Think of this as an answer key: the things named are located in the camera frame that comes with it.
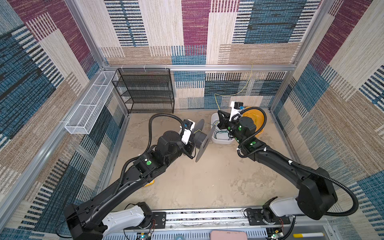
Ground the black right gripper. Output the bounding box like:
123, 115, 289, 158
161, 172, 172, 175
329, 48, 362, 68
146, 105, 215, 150
218, 109, 245, 144

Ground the dark grey foam spool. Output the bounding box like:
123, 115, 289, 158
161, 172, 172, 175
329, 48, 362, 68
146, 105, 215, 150
192, 119, 216, 163

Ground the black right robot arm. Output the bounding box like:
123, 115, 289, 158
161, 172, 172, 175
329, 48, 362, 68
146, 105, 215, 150
217, 107, 359, 220

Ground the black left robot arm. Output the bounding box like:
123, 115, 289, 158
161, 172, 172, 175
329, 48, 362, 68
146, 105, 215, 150
64, 114, 201, 240

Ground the white plastic bin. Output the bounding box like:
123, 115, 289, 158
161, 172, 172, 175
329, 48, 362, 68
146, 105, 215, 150
211, 113, 235, 145

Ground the yellow plastic bin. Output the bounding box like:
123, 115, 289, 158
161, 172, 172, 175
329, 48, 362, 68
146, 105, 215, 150
239, 107, 267, 136

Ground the yellow calculator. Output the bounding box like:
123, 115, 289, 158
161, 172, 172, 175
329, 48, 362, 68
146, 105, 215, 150
144, 180, 155, 187

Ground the yellow white marker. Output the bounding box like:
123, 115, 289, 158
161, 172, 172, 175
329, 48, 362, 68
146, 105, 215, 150
293, 232, 325, 239

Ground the green cable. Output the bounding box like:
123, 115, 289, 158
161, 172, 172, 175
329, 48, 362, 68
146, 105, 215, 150
211, 119, 233, 141

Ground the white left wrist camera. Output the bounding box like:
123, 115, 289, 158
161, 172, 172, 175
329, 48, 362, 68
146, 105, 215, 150
182, 119, 196, 145

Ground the black wire shelf rack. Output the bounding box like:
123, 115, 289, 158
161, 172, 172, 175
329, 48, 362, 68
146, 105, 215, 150
112, 68, 175, 114

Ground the aluminium mounting rail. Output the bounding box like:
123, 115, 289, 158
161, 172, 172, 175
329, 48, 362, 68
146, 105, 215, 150
102, 207, 338, 240

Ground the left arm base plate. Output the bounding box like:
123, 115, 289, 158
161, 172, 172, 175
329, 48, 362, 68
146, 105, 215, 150
125, 212, 167, 230

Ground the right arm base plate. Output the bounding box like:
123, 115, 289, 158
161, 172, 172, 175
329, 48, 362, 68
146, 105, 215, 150
243, 208, 291, 226

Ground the white wire mesh basket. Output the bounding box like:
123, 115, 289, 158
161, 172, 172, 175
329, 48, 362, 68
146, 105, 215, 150
65, 71, 115, 135

